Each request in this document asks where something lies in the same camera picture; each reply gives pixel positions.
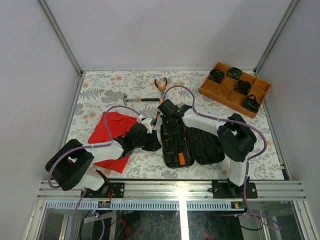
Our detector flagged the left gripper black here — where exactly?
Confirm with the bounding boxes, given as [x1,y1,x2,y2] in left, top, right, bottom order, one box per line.
[134,129,162,152]

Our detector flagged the thin black precision screwdriver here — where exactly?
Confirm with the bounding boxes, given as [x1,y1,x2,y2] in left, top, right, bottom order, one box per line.
[153,111,160,127]

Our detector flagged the black orange screwdriver large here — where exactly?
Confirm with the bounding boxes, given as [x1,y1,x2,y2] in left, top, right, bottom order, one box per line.
[183,127,190,159]

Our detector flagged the black plastic tool case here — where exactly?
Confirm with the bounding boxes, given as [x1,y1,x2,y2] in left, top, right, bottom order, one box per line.
[160,123,225,169]

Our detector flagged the small hammer black grip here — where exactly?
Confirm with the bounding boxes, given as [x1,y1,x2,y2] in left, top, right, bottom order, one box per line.
[123,94,161,106]

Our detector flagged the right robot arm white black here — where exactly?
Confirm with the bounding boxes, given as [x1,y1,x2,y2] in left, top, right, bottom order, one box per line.
[158,99,257,198]

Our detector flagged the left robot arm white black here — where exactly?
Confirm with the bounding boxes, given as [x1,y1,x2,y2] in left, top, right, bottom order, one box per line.
[45,123,162,198]

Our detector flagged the red cloth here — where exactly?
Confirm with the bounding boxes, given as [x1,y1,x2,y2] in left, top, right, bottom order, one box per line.
[88,111,137,174]

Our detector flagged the orange wooden divided tray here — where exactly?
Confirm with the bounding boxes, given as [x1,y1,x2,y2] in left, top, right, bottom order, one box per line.
[199,62,271,119]

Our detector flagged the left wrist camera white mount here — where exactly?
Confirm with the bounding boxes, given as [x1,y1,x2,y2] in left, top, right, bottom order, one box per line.
[137,114,153,134]

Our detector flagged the orange handled pliers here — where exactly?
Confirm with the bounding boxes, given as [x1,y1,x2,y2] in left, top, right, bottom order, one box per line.
[154,77,168,99]

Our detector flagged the aluminium frame rail front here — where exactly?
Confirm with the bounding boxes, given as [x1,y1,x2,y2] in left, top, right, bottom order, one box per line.
[35,180,308,213]

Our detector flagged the rolled dark strap top-left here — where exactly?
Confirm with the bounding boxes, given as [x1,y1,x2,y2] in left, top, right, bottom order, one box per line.
[209,68,225,83]

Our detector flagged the rolled green strap top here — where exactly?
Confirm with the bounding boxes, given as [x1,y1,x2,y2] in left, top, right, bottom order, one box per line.
[226,66,243,80]

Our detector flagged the rolled green strap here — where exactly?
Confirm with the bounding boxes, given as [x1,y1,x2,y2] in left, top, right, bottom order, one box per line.
[241,94,261,112]
[226,66,243,80]

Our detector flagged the rolled dark strap middle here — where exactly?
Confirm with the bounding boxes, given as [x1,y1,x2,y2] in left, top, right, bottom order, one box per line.
[234,79,252,95]

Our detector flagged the rolled green strap right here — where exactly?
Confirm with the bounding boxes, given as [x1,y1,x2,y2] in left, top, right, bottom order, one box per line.
[241,94,261,112]

